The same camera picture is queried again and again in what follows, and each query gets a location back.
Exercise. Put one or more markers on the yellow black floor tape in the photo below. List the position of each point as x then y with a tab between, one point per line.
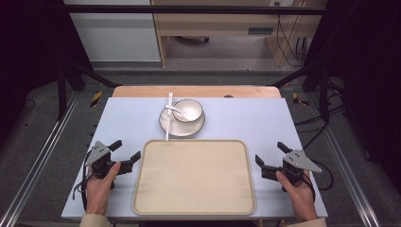
96	98
297	99

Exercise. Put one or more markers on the grey panel on desk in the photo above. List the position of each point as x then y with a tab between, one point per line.
260	31

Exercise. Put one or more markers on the black horizontal frame bar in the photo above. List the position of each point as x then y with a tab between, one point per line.
189	9

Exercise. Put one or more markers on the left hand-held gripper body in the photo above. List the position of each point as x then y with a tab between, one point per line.
100	161

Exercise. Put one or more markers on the white ceramic spoon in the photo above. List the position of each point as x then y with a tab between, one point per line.
174	109

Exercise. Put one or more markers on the white round plate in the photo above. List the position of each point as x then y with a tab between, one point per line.
183	129

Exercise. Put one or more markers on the person's left hand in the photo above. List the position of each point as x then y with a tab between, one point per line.
100	190

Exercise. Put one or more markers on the light wooden desk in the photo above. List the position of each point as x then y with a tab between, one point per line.
220	22

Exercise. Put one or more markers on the wooden table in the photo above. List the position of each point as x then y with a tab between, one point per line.
195	91

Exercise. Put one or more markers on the aluminium floor rail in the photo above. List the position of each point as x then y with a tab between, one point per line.
38	160
346	164

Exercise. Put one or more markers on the black metal stand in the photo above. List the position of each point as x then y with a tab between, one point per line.
61	94
324	94

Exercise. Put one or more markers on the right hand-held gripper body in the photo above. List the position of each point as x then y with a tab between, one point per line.
294	165

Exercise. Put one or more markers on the white bowl with dark rim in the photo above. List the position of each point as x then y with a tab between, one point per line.
192	110

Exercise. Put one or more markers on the beige rectangular tray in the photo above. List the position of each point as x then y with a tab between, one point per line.
194	178

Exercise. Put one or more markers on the black curtain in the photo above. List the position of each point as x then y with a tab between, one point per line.
365	63
28	47

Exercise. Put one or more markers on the white cabinet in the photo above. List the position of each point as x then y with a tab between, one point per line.
116	38

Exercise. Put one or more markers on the person's right hand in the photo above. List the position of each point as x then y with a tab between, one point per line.
299	198

